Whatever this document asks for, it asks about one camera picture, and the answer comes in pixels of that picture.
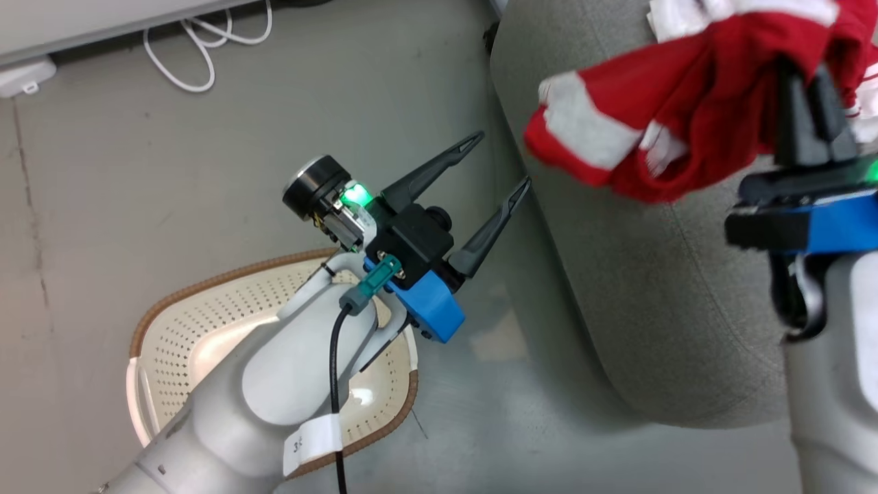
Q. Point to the large white partition panel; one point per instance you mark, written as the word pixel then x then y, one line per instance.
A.
pixel 103 20

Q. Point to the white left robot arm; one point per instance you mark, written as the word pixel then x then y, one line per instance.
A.
pixel 274 391

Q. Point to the teal left camera connector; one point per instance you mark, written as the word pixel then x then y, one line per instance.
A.
pixel 370 283

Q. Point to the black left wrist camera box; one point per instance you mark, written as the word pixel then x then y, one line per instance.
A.
pixel 411 237

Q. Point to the white perforated laundry basket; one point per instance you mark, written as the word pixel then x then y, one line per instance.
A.
pixel 178 329

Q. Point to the red and white garment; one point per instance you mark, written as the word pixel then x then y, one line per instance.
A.
pixel 686 103

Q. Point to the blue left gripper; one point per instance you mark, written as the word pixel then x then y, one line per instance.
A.
pixel 432 309

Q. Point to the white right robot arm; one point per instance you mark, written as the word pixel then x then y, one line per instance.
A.
pixel 844 384

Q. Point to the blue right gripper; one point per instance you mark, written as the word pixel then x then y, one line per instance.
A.
pixel 823 219

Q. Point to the grey fabric sofa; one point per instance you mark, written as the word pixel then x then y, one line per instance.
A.
pixel 651 288

